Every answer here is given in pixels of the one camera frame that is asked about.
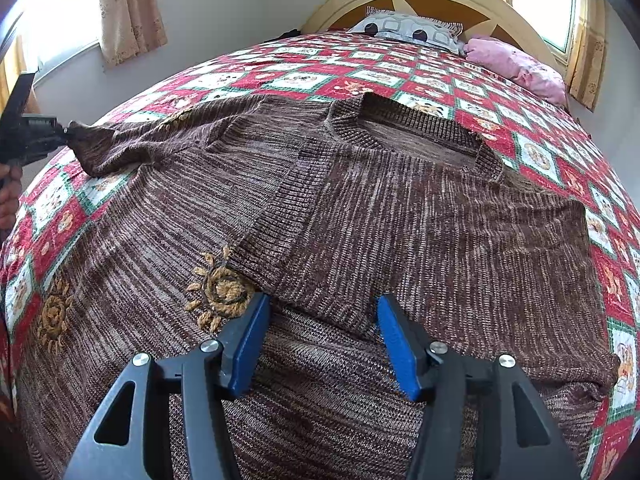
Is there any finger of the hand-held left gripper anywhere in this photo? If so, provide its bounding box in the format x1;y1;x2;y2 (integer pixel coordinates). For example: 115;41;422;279
52;121;85;148

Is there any person's left hand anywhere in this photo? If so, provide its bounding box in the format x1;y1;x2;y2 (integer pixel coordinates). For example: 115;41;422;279
0;162;23;233

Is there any cream wooden headboard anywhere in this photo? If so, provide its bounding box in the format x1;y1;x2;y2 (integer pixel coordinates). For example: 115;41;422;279
300;0;563;68

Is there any red checkered printed quilt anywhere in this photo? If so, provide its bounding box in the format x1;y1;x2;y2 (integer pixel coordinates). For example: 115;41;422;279
0;30;640;480

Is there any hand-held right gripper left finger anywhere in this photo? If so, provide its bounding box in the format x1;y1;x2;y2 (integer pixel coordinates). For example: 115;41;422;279
62;292;272;480

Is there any grey patterned pillow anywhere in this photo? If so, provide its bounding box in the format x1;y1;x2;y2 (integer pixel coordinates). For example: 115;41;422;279
348;6;466;56

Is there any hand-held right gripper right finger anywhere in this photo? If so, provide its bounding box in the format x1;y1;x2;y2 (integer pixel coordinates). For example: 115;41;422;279
376;294;583;480

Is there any brown knit sweater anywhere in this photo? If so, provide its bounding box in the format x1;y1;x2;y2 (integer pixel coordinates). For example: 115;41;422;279
17;92;621;480

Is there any pink pillow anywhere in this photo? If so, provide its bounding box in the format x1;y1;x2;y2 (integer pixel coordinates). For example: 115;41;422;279
464;35;568;107

